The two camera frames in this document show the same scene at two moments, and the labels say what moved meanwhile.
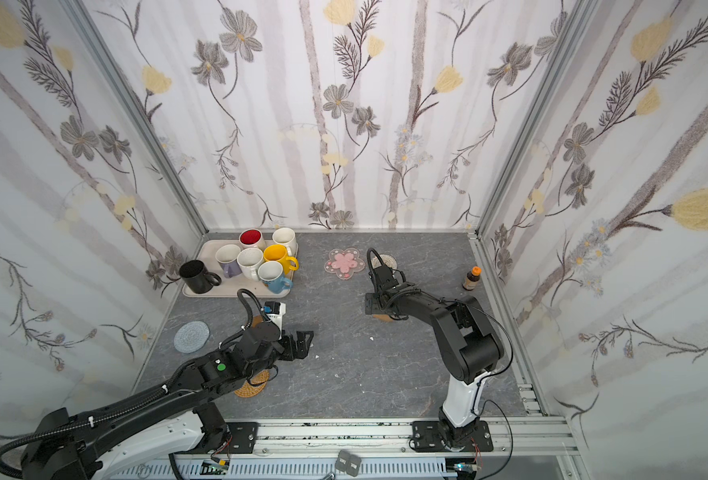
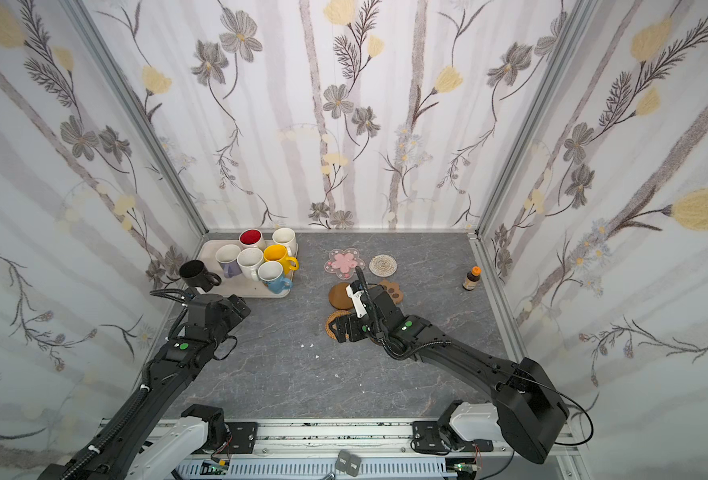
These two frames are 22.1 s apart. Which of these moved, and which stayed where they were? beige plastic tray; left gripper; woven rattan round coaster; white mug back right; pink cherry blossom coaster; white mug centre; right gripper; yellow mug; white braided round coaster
Moved: right gripper; left gripper; woven rattan round coaster
Stayed: white braided round coaster; yellow mug; pink cherry blossom coaster; white mug back right; white mug centre; beige plastic tray
